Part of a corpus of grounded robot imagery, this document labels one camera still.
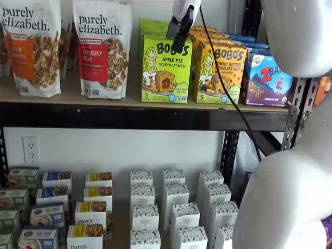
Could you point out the purple snack box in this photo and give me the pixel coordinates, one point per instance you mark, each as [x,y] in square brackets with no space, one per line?
[327,225]
[248,179]

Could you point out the black shelf beam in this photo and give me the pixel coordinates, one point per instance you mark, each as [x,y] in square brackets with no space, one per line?
[129,116]

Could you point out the white wall outlet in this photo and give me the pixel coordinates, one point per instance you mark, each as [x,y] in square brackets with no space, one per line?
[30,149]

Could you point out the red label granola bag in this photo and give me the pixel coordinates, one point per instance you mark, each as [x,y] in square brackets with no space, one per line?
[103,57]

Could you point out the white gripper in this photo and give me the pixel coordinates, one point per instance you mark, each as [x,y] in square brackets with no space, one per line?
[186,13]

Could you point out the blue purple Zbar box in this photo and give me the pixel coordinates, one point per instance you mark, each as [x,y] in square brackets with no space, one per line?
[260,52]
[241,38]
[267,83]
[256,46]

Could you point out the orange label granola bag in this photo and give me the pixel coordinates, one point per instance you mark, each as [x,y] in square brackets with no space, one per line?
[33,52]

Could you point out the perforated metal shelf upright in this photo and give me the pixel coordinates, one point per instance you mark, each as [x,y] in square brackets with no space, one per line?
[298,111]

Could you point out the white granola bag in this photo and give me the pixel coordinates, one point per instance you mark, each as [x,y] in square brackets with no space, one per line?
[68,49]
[3,52]

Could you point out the black perforated shelf upright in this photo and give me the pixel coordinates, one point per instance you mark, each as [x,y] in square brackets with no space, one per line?
[2,155]
[230,160]

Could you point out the blue label food box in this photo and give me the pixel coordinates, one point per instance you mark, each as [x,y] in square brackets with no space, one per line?
[57,179]
[48,215]
[37,238]
[52,194]

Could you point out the orange snack box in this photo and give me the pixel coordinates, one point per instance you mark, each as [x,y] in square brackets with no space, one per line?
[323,90]

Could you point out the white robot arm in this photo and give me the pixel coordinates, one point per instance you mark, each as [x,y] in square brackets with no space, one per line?
[285,194]

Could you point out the green label food box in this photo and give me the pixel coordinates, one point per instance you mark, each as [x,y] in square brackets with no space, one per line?
[14,198]
[5,241]
[9,220]
[23,176]

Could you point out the black diagonal shelf brace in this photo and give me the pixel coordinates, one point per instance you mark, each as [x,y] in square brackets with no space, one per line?
[269,144]

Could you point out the white patterned pastry box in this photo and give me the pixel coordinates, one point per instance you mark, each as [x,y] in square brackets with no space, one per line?
[173,176]
[145,240]
[223,238]
[176,194]
[145,218]
[184,218]
[142,195]
[218,194]
[192,238]
[210,179]
[223,215]
[141,177]

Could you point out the yellow label granola box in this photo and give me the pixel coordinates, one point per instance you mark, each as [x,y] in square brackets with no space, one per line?
[98,194]
[98,178]
[85,237]
[90,214]

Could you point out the yellow Bobo's peanut butter box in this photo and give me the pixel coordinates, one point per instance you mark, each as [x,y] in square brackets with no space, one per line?
[223,77]
[220,39]
[208,28]
[218,34]

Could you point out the wooden shelf board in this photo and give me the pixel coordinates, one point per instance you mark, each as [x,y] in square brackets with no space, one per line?
[70,99]

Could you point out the green Bobo's apple pie box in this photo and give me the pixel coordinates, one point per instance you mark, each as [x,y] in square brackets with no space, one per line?
[166,75]
[153,21]
[153,27]
[154,32]

